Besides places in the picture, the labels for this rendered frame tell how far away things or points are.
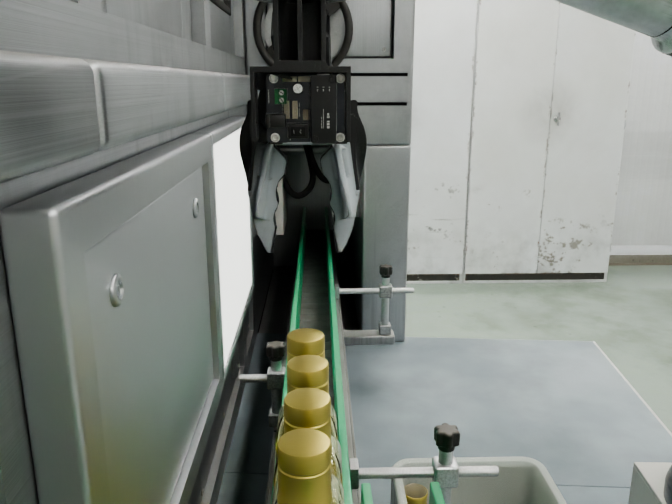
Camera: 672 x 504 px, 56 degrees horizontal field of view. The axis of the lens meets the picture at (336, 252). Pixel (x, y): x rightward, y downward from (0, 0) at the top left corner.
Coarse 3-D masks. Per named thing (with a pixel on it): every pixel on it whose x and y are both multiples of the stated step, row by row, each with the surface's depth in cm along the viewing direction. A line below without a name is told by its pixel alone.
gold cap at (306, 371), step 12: (300, 360) 51; (312, 360) 51; (324, 360) 51; (288, 372) 50; (300, 372) 49; (312, 372) 49; (324, 372) 50; (288, 384) 50; (300, 384) 49; (312, 384) 49; (324, 384) 50
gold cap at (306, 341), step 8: (304, 328) 58; (288, 336) 56; (296, 336) 56; (304, 336) 56; (312, 336) 56; (320, 336) 56; (288, 344) 56; (296, 344) 55; (304, 344) 55; (312, 344) 55; (320, 344) 55; (288, 352) 56; (296, 352) 55; (304, 352) 55; (312, 352) 55; (320, 352) 56; (288, 360) 56
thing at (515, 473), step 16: (400, 464) 92; (416, 464) 92; (464, 464) 93; (480, 464) 93; (496, 464) 93; (512, 464) 93; (528, 464) 93; (400, 480) 88; (416, 480) 93; (432, 480) 93; (464, 480) 93; (480, 480) 93; (496, 480) 93; (512, 480) 93; (528, 480) 93; (544, 480) 89; (400, 496) 85; (464, 496) 94; (480, 496) 94; (496, 496) 94; (512, 496) 94; (528, 496) 93; (544, 496) 88; (560, 496) 85
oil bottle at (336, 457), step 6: (336, 444) 53; (336, 450) 52; (336, 456) 51; (276, 462) 51; (336, 462) 51; (276, 468) 51; (336, 468) 51; (276, 474) 51; (336, 474) 51; (276, 480) 51; (342, 480) 51
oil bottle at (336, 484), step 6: (336, 480) 48; (276, 486) 48; (336, 486) 47; (342, 486) 49; (276, 492) 47; (336, 492) 46; (342, 492) 48; (276, 498) 46; (336, 498) 46; (342, 498) 47
